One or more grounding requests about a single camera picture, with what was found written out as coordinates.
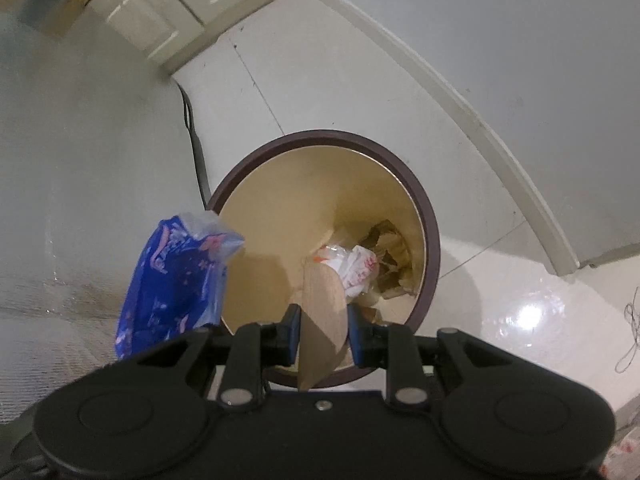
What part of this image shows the white cabinet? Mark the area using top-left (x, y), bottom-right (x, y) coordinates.
top-left (65, 0), bottom-right (301, 79)

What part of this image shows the blue plastic package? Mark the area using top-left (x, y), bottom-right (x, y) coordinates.
top-left (114, 212), bottom-right (246, 362)

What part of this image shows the brown cardboard piece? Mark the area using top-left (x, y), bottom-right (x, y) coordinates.
top-left (295, 262), bottom-right (350, 392)

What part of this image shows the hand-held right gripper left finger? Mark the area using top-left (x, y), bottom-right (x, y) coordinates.
top-left (135, 304), bottom-right (304, 407)

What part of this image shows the thin black wire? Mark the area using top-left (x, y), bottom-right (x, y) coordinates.
top-left (615, 287), bottom-right (640, 374)

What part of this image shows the brown rimmed round trash bin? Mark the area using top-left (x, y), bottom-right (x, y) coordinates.
top-left (206, 130), bottom-right (442, 389)

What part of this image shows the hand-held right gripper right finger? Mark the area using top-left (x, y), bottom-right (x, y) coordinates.
top-left (346, 304), bottom-right (507, 407)

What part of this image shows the black cable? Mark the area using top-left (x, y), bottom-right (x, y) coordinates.
top-left (175, 82), bottom-right (214, 209)

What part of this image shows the white pink printed packaging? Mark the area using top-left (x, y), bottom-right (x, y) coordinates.
top-left (600, 430), bottom-right (640, 480)

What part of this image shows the white red crumpled wrapper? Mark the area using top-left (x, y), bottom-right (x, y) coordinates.
top-left (307, 242), bottom-right (382, 307)

